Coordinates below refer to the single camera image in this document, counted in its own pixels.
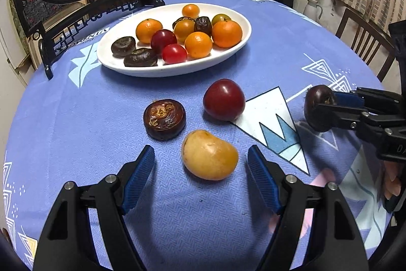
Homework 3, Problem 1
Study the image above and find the dark water chestnut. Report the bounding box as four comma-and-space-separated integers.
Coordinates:
111, 36, 136, 58
143, 99, 187, 141
123, 47, 158, 67
303, 85, 337, 132
194, 17, 212, 36

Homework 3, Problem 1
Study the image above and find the yellow potato-like fruit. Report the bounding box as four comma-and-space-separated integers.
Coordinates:
181, 130, 239, 181

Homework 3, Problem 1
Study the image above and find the large dark red plum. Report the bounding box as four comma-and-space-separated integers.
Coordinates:
203, 78, 246, 122

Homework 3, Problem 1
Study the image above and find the small red cherry tomato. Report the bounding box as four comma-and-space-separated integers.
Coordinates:
162, 44, 188, 65

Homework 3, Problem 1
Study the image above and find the large orange tangerine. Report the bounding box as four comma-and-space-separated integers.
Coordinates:
212, 21, 243, 48

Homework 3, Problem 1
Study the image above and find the person's right hand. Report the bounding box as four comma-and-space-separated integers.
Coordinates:
383, 161, 402, 199

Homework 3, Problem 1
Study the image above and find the wooden slatted chair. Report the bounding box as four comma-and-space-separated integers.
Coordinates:
335, 8, 395, 82

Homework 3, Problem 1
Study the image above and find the blue patterned tablecloth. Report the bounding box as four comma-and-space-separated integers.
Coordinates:
4, 0, 390, 270

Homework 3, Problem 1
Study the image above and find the white thermos jug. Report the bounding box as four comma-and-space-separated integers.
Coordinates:
303, 0, 324, 23

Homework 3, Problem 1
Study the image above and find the red plum in plate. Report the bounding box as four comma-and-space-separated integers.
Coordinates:
150, 29, 178, 55

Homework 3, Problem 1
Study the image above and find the small orange in plate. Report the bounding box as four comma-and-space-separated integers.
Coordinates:
136, 19, 163, 44
182, 3, 200, 19
184, 31, 213, 59

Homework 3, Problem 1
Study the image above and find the dark chestnut in plate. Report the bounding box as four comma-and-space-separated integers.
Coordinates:
172, 16, 195, 29

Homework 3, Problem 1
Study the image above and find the white oval plate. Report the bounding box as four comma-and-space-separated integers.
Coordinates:
97, 3, 252, 78

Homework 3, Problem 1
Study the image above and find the greenish orange in plate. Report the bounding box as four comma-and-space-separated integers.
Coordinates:
211, 14, 231, 27

